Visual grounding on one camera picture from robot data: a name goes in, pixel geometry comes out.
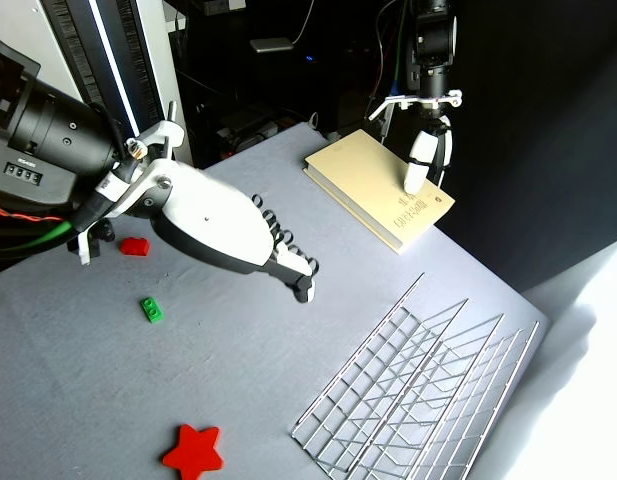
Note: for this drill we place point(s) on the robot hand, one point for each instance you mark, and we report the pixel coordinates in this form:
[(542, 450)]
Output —
[(213, 225), (420, 160)]

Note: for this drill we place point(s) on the beige book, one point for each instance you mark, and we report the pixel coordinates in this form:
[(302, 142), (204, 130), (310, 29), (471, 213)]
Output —
[(368, 185)]

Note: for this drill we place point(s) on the small red toy block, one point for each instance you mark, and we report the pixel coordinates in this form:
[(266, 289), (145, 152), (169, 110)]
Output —
[(134, 247)]

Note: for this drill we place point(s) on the green toy brick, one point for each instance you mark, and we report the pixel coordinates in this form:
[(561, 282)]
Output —
[(153, 309)]

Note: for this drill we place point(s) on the grey table cloth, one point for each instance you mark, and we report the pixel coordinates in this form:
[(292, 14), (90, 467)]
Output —
[(238, 350)]

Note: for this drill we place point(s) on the silver flat box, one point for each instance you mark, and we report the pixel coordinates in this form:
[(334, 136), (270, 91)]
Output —
[(271, 45)]

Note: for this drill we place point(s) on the red toy star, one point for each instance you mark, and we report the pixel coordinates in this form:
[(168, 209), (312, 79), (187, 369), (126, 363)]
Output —
[(193, 450)]

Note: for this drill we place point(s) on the white lift column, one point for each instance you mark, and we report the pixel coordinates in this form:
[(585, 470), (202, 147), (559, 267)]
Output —
[(33, 45)]

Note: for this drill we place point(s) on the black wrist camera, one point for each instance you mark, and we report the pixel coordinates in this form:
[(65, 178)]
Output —
[(85, 247)]

